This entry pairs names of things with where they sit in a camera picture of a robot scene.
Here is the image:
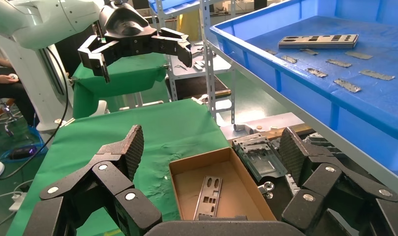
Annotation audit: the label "blue plastic tray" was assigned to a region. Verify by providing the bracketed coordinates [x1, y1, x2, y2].
[209, 0, 398, 173]

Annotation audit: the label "seated person dark trousers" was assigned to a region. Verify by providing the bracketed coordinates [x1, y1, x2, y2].
[0, 54, 36, 128]

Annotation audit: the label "large metal chassis plate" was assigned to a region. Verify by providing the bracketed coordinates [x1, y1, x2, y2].
[232, 133, 288, 183]

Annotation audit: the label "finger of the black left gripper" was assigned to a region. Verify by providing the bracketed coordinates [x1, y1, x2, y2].
[78, 34, 121, 84]
[151, 28, 193, 68]

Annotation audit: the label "slotted angle rack post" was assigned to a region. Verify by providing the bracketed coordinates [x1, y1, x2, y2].
[198, 0, 236, 125]

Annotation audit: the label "blue plastic bin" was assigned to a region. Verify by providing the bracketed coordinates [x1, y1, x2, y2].
[148, 0, 201, 16]

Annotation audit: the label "white pipe fitting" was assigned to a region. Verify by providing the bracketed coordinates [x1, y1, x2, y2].
[233, 122, 256, 135]

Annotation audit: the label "white power strip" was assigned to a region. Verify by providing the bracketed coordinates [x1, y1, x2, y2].
[8, 192, 27, 212]

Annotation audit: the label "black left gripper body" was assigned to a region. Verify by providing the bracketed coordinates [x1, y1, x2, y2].
[98, 1, 157, 58]

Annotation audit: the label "white metal parts rack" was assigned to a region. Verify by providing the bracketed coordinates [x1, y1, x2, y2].
[148, 0, 234, 102]

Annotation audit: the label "white robot torso column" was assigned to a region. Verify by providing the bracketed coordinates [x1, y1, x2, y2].
[0, 30, 75, 135]

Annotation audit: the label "black device purple light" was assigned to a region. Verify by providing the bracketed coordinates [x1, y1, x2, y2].
[8, 146, 38, 161]

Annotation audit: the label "slotted metal bracket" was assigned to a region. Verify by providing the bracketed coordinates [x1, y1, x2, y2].
[285, 173, 301, 197]

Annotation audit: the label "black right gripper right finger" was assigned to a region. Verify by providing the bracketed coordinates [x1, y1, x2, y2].
[278, 127, 398, 236]

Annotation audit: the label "brown cardboard box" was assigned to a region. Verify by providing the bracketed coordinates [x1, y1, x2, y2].
[168, 147, 277, 222]

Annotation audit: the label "metal IO shield plate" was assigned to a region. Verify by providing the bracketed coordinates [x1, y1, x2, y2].
[193, 176, 223, 221]
[278, 34, 360, 46]

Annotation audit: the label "wood-framed black mat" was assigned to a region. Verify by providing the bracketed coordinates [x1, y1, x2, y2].
[231, 125, 398, 236]

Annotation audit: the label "small green tablecloth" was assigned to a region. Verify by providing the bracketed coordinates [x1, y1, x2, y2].
[71, 52, 168, 119]

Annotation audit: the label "yellow fabric sheet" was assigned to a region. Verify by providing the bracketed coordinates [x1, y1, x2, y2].
[176, 9, 200, 42]

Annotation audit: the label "chrome stool base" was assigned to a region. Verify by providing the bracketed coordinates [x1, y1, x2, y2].
[0, 97, 24, 138]

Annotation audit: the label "pile of gray metal brackets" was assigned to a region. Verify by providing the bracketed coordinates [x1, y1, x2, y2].
[302, 131, 348, 159]

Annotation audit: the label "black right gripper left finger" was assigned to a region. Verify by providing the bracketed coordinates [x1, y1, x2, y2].
[23, 124, 162, 236]

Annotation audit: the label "metal plate in bin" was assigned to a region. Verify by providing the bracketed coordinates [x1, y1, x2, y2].
[278, 34, 360, 50]

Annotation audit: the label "white curved plastic part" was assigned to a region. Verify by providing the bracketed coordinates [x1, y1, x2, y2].
[89, 100, 109, 118]

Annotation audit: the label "large green tablecloth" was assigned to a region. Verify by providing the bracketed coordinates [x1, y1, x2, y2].
[6, 98, 231, 236]

